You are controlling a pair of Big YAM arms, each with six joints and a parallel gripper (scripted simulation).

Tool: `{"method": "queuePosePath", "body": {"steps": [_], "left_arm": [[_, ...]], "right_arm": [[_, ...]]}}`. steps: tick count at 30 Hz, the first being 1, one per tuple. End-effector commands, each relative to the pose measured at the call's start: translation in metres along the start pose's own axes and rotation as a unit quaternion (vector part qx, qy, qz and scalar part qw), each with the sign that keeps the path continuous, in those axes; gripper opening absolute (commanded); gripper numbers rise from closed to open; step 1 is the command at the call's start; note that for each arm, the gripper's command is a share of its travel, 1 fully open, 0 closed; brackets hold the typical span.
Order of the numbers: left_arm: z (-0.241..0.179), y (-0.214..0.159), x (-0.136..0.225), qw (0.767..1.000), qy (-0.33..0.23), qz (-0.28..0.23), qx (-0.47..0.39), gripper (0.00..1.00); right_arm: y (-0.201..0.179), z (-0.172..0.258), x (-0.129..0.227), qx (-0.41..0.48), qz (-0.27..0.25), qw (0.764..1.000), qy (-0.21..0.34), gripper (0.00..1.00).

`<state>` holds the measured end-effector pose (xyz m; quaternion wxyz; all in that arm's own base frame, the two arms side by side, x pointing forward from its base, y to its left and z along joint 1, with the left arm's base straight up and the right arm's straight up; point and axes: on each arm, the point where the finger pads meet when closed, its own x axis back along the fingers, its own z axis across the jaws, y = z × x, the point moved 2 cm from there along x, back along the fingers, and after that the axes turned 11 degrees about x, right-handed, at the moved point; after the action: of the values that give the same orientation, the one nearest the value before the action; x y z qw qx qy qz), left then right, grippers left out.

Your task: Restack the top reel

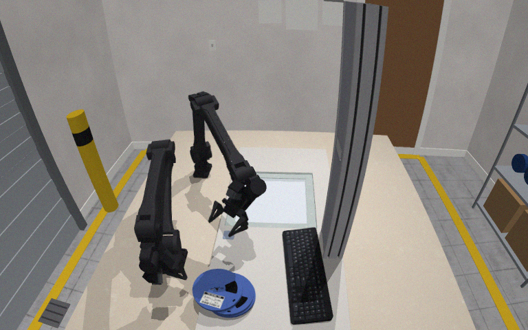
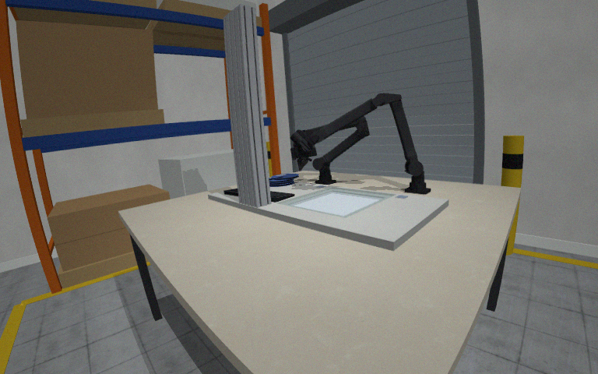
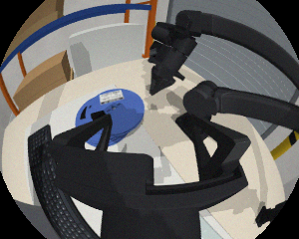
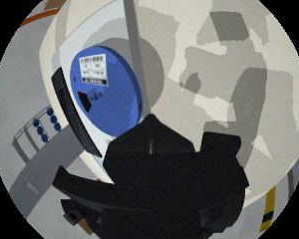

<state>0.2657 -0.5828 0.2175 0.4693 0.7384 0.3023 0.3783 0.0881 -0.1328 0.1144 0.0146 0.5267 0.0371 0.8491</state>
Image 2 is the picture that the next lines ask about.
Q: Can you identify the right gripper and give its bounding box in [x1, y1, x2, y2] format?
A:
[297, 157, 312, 171]

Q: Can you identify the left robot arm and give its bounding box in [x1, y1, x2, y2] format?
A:
[290, 93, 431, 195]

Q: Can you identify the black keyboard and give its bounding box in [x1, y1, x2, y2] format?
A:
[224, 189, 295, 202]

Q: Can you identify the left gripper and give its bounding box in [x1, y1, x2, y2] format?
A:
[290, 145, 317, 160]

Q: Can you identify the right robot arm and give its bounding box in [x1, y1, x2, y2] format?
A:
[306, 116, 370, 185]

